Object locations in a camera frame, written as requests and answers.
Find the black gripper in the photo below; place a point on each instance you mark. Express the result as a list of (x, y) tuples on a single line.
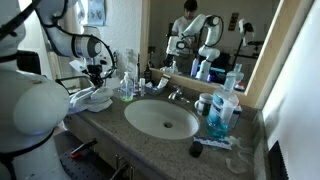
[(95, 74)]

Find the white towel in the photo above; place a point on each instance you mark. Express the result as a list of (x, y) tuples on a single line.
[(91, 99)]

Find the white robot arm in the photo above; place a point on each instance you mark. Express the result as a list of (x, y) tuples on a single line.
[(31, 105)]

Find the black trash bin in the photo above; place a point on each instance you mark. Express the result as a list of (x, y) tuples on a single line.
[(75, 84)]

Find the green hand soap pump bottle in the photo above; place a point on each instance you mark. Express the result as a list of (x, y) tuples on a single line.
[(126, 88)]

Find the small white bottle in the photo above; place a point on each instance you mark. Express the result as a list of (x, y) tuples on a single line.
[(142, 86)]

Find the dark slim bottle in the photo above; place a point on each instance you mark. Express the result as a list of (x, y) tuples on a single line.
[(147, 74)]

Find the tray of toiletries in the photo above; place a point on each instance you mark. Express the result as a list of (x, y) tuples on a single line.
[(155, 90)]

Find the white oval sink basin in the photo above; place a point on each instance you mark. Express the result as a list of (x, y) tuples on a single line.
[(162, 119)]

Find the chrome faucet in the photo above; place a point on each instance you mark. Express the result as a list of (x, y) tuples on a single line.
[(178, 94)]

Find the white mug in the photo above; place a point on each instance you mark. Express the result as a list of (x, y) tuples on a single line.
[(203, 104)]

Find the small black round cap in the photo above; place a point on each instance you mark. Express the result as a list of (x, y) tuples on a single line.
[(196, 149)]

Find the blue mouthwash bottle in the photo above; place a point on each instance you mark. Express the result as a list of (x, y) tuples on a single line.
[(223, 104)]

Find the blue white toothpaste tube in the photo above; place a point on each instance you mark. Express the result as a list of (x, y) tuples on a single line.
[(213, 142)]

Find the white deodorant stick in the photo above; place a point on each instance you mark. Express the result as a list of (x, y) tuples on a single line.
[(234, 118)]

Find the clear plastic wrapper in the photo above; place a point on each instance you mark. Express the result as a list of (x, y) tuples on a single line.
[(242, 159)]

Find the black comb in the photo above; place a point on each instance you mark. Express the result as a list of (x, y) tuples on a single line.
[(276, 163)]

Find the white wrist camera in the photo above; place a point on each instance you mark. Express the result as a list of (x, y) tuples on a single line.
[(78, 66)]

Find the red handled tool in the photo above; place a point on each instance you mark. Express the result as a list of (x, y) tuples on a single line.
[(76, 152)]

